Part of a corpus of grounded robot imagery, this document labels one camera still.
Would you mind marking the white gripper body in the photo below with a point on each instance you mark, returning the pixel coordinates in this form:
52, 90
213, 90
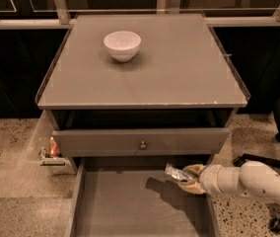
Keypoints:
209, 180

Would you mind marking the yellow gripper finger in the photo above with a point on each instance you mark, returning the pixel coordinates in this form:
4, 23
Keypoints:
194, 170
192, 187

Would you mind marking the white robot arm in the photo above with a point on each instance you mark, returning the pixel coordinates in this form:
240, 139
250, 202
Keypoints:
251, 180

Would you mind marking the grey top drawer with knob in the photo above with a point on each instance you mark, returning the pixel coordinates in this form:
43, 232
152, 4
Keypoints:
140, 142

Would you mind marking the open grey middle drawer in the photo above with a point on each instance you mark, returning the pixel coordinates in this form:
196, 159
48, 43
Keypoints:
132, 197

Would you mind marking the grey cabinet with glass top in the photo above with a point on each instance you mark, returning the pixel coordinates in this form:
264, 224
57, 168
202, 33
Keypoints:
180, 77

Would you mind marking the red snack packet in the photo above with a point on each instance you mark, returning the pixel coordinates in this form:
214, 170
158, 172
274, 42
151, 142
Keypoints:
53, 148

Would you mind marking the white ceramic bowl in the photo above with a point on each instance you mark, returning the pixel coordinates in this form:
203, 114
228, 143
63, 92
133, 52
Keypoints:
122, 45

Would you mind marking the clear plastic side bin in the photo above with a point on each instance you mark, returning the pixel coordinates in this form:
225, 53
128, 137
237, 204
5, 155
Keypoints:
39, 148

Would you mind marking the metal railing frame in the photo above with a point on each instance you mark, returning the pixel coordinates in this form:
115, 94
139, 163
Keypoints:
61, 7

